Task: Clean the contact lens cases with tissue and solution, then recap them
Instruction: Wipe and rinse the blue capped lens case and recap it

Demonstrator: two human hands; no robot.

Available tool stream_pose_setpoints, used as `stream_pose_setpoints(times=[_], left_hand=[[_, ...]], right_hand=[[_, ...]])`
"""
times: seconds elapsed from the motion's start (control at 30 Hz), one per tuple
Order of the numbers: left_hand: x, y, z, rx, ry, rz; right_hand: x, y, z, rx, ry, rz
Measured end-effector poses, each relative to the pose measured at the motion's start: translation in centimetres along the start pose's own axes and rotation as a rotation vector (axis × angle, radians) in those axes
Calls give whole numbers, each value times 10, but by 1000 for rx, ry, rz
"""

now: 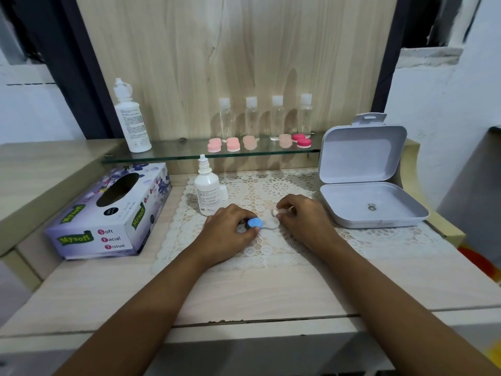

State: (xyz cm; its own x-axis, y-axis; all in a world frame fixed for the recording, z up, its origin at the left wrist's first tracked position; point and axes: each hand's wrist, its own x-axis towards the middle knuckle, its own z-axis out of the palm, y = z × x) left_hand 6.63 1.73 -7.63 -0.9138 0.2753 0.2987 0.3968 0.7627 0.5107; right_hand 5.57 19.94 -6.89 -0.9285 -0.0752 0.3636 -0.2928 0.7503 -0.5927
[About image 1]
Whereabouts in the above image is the person's right hand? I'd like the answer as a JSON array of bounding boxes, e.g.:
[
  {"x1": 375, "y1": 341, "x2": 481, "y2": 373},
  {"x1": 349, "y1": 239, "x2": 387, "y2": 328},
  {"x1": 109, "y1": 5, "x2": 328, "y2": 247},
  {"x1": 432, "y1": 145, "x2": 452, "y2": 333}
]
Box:
[{"x1": 276, "y1": 193, "x2": 342, "y2": 256}]

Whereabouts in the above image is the white contact lens case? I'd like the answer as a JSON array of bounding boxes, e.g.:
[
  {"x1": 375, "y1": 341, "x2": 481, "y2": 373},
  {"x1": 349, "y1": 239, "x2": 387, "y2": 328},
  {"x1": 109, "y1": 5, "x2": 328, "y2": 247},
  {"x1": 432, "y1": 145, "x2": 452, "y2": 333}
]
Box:
[{"x1": 237, "y1": 209, "x2": 281, "y2": 234}]

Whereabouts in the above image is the large white solution bottle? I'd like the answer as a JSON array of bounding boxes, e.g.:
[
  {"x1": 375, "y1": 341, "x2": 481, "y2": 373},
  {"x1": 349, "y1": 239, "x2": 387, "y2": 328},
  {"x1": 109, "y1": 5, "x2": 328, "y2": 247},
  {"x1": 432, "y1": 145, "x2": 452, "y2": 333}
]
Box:
[{"x1": 113, "y1": 78, "x2": 152, "y2": 153}]

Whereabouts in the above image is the small white dropper bottle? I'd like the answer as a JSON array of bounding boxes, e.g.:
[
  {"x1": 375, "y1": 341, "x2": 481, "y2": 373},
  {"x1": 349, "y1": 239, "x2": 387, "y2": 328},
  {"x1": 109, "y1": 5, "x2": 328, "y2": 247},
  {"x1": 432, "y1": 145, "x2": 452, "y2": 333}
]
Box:
[{"x1": 194, "y1": 154, "x2": 222, "y2": 217}]

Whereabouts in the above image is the glass shelf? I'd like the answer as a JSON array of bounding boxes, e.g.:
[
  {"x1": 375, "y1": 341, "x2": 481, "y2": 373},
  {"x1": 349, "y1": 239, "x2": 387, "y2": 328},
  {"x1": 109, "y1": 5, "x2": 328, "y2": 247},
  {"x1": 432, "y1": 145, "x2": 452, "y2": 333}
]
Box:
[{"x1": 102, "y1": 132, "x2": 326, "y2": 165}]

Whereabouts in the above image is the person's left forearm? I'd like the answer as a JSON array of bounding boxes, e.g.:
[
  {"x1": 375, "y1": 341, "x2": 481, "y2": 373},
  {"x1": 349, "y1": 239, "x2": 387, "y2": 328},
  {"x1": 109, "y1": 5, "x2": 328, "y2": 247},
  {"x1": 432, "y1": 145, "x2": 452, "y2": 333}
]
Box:
[{"x1": 51, "y1": 243, "x2": 220, "y2": 376}]

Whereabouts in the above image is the person's right forearm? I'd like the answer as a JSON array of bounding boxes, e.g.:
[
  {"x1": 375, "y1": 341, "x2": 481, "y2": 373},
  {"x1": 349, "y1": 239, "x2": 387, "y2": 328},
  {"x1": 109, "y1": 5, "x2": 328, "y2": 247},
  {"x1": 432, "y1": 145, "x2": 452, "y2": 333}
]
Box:
[{"x1": 313, "y1": 239, "x2": 501, "y2": 376}]

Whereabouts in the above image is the person's left hand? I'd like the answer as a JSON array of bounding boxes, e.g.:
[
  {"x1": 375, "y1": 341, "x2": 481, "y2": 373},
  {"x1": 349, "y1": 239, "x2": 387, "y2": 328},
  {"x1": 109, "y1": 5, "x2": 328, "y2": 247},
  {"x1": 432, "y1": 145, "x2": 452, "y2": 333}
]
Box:
[{"x1": 199, "y1": 204, "x2": 261, "y2": 267}]

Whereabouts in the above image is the grey plastic hinged box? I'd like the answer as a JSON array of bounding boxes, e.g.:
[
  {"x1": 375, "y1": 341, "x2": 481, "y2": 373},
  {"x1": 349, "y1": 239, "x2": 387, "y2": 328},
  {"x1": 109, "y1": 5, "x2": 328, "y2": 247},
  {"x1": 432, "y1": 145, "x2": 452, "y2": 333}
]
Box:
[{"x1": 318, "y1": 113, "x2": 430, "y2": 230}]

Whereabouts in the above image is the white lace doily mat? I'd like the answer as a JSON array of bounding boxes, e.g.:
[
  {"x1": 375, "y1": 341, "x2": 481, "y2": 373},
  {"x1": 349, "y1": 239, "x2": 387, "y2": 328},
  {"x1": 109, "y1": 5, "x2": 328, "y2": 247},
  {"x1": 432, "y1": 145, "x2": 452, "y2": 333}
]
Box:
[{"x1": 151, "y1": 168, "x2": 447, "y2": 275}]

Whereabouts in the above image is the clear small bottle white cap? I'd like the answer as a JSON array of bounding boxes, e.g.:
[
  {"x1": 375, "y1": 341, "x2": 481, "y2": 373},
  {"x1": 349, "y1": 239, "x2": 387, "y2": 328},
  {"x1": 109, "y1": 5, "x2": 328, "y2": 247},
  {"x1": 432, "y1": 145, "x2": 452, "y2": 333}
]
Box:
[
  {"x1": 244, "y1": 96, "x2": 260, "y2": 140},
  {"x1": 298, "y1": 93, "x2": 314, "y2": 138},
  {"x1": 270, "y1": 95, "x2": 285, "y2": 140},
  {"x1": 219, "y1": 98, "x2": 235, "y2": 142}
]

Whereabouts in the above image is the red and yellow object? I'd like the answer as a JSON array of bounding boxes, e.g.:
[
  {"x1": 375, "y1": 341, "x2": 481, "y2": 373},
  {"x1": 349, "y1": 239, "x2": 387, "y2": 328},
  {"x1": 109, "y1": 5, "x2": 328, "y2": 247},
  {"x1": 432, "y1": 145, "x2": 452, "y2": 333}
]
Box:
[{"x1": 457, "y1": 246, "x2": 501, "y2": 287}]

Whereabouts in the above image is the light wood back panel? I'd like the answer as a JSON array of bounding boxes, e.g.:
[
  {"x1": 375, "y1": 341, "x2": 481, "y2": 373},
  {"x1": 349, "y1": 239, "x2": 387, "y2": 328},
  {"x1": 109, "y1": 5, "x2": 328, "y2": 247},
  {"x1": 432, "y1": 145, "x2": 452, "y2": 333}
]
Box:
[{"x1": 74, "y1": 0, "x2": 399, "y2": 142}]

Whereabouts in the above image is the purple floral tissue box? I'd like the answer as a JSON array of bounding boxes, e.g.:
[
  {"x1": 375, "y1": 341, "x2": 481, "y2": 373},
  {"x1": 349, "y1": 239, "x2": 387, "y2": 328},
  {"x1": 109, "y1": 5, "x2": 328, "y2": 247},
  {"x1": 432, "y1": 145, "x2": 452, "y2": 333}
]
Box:
[{"x1": 44, "y1": 163, "x2": 173, "y2": 260}]

